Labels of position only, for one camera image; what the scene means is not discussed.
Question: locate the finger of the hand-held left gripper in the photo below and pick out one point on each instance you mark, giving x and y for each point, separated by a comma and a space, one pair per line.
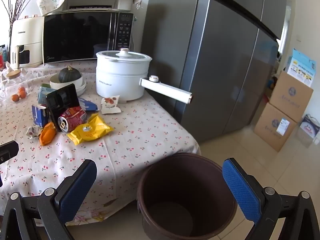
8, 151

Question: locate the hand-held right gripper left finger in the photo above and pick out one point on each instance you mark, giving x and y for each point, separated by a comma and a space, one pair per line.
75, 192

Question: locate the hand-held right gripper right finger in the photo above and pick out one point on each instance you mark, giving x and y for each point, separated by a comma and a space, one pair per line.
242, 192

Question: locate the yellow snack packet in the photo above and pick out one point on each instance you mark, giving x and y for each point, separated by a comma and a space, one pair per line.
90, 130

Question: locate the brown trash bin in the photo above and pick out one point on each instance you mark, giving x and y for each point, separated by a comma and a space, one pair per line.
175, 180

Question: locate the black plastic tray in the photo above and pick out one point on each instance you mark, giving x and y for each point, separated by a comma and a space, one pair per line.
62, 100

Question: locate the red soda can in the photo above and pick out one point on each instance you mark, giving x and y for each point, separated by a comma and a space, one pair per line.
75, 117

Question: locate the small torn white wrapper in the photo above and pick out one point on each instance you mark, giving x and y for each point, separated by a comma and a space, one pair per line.
33, 131

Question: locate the orange snack wrapper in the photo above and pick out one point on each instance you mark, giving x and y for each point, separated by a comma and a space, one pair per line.
47, 135

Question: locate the dark blue carton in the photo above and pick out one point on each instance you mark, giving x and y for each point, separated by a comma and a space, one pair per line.
38, 116

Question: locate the clear plastic bag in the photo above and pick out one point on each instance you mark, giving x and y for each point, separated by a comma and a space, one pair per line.
5, 90

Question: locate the teal carton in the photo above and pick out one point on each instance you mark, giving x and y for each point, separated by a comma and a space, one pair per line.
43, 92

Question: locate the cardboard box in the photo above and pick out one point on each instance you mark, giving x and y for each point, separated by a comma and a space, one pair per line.
291, 97
270, 127

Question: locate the cherry print tablecloth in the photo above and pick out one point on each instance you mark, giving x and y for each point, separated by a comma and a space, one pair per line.
125, 142

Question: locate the glass jar wooden lid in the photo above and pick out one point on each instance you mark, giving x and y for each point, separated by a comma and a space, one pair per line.
13, 74

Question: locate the blue and white tissue box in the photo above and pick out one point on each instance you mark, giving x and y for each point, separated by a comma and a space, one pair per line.
87, 105

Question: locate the white printed bag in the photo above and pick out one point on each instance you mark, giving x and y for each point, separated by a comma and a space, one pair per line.
310, 130

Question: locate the white snack wrapper red print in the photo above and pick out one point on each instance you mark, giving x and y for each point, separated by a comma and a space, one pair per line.
110, 105

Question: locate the dark green squash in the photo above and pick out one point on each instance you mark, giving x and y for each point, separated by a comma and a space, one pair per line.
69, 75

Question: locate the cream air fryer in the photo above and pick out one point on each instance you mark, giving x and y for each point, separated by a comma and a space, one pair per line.
27, 35

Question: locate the white electric cooking pot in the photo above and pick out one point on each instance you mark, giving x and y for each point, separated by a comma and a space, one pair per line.
117, 80

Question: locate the grey refrigerator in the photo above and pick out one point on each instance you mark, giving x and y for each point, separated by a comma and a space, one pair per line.
212, 67

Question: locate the black microwave oven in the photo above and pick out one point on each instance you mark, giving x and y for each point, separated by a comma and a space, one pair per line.
75, 35

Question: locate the dried branches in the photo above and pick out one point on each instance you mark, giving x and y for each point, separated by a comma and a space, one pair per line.
15, 7

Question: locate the glass pot lid white knob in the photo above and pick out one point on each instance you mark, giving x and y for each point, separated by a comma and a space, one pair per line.
123, 52

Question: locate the white countertop oven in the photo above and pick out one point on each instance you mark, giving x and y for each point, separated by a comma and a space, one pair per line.
120, 3

